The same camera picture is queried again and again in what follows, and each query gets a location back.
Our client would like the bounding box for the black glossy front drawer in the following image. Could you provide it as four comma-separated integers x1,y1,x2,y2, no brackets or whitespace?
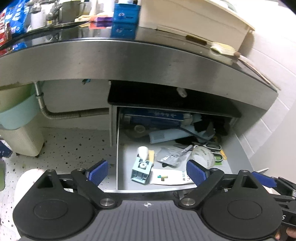
110,106,253,193

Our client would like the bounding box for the white round drawer knob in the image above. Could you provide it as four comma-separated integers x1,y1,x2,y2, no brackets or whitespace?
177,87,187,98

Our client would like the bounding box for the black upper drawer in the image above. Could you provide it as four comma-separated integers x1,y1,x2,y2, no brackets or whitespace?
107,80,241,118

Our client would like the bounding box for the clear packing tape roll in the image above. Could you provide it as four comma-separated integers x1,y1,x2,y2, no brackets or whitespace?
191,145,215,169

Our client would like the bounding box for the silver foil packet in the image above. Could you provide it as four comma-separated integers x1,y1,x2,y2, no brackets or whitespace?
156,145,193,168

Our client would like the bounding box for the white card with cross logo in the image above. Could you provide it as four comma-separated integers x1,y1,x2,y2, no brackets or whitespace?
149,169,194,186

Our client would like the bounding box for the light blue plastic block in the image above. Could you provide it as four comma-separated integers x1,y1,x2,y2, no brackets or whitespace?
131,156,153,184

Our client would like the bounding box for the yellow eraser block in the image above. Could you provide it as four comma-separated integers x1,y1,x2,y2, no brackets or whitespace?
148,150,154,165

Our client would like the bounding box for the white small bottle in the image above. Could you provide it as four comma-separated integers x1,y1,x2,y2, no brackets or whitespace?
137,146,149,161

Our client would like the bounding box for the dark blue long box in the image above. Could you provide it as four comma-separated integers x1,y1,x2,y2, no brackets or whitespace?
121,108,193,128

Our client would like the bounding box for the white slatted plastic bin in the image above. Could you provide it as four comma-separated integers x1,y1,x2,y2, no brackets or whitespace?
1,118,45,157

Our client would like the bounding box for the mint green plastic basin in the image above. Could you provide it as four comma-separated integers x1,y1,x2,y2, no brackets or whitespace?
1,94,40,130

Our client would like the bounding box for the pastry brush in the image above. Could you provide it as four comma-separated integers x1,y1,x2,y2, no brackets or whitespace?
210,42,277,87

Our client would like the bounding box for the cream countertop appliance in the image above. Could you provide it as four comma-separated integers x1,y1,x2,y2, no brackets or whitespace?
138,1,255,50

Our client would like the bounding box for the blue carton on counter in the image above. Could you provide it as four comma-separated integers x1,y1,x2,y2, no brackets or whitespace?
113,4,141,24

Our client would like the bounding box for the blue snack package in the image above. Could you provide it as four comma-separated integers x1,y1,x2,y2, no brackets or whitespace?
1,0,29,45

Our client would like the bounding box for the black cable in drawer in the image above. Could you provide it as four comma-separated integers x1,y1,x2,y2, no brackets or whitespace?
179,126,223,145

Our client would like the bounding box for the corrugated metal drain hose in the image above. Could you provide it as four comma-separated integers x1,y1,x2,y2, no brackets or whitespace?
33,81,110,121

